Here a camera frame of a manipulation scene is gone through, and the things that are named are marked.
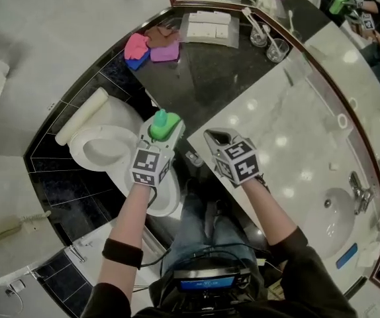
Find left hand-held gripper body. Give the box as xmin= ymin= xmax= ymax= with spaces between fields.
xmin=130 ymin=134 xmax=175 ymax=187

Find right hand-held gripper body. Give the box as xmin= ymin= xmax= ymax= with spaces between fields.
xmin=211 ymin=138 xmax=261 ymax=189

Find green toilet cleaner bottle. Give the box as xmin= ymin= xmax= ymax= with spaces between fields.
xmin=148 ymin=108 xmax=181 ymax=142

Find white toilet bowl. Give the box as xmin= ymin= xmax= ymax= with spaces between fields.
xmin=68 ymin=95 xmax=181 ymax=217

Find person's right forearm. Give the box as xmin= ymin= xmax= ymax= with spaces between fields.
xmin=241 ymin=174 xmax=310 ymax=268

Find person's left forearm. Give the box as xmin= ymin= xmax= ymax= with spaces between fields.
xmin=102 ymin=177 xmax=155 ymax=271

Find cream toilet lid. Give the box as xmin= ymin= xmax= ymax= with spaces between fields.
xmin=54 ymin=87 xmax=110 ymax=147

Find grey pedal bin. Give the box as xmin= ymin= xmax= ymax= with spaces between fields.
xmin=184 ymin=150 xmax=205 ymax=168

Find blue cloth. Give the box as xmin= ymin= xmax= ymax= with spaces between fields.
xmin=124 ymin=53 xmax=152 ymax=72

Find purple cloth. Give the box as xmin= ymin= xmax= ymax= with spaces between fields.
xmin=150 ymin=39 xmax=181 ymax=63

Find person's legs in jeans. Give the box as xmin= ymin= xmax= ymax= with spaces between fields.
xmin=160 ymin=179 xmax=263 ymax=280

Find pink cloth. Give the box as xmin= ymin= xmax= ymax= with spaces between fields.
xmin=124 ymin=32 xmax=152 ymax=61

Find black wristband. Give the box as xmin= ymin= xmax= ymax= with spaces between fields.
xmin=101 ymin=237 xmax=144 ymax=271

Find clear drinking glass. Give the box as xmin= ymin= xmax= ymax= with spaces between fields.
xmin=250 ymin=21 xmax=272 ymax=48
xmin=265 ymin=38 xmax=291 ymax=63

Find brown cloth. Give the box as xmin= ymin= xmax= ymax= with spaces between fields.
xmin=143 ymin=24 xmax=181 ymax=50

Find white toothbrush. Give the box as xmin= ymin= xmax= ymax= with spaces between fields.
xmin=261 ymin=23 xmax=285 ymax=58
xmin=241 ymin=6 xmax=267 ymax=41

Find white sink basin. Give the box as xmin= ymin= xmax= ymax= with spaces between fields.
xmin=299 ymin=186 xmax=357 ymax=260

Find clear tray of white packets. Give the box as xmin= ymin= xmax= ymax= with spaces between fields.
xmin=179 ymin=9 xmax=241 ymax=50

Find black chest device with screen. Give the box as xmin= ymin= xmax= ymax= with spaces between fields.
xmin=171 ymin=266 xmax=252 ymax=296

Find chrome faucet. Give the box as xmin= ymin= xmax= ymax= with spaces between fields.
xmin=348 ymin=170 xmax=375 ymax=215

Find wood framed mirror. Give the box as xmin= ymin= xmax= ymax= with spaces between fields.
xmin=163 ymin=0 xmax=380 ymax=294

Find person's black sweater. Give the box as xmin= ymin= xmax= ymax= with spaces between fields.
xmin=79 ymin=225 xmax=359 ymax=318

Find black cable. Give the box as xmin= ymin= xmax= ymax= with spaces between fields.
xmin=133 ymin=240 xmax=270 ymax=291

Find chrome door handle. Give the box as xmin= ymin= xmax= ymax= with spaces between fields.
xmin=68 ymin=244 xmax=87 ymax=264

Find beige wall telephone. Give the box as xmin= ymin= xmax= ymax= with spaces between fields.
xmin=0 ymin=209 xmax=52 ymax=245

